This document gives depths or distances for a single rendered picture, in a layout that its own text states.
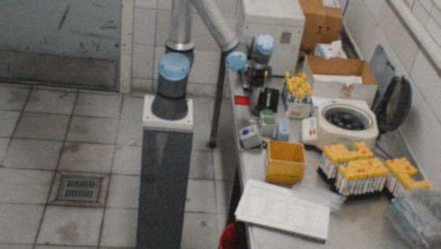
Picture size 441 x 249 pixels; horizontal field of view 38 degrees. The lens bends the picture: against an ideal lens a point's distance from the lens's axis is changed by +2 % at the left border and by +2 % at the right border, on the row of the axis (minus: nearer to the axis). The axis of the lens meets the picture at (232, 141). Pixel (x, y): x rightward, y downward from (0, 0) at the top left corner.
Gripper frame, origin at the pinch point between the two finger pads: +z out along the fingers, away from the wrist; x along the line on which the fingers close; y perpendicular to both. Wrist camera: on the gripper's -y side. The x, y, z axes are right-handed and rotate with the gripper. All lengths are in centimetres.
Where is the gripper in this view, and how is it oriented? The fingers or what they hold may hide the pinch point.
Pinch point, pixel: (251, 83)
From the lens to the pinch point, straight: 279.3
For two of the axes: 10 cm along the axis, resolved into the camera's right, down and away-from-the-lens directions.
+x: 9.9, 0.7, 1.2
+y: -0.1, 9.0, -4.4
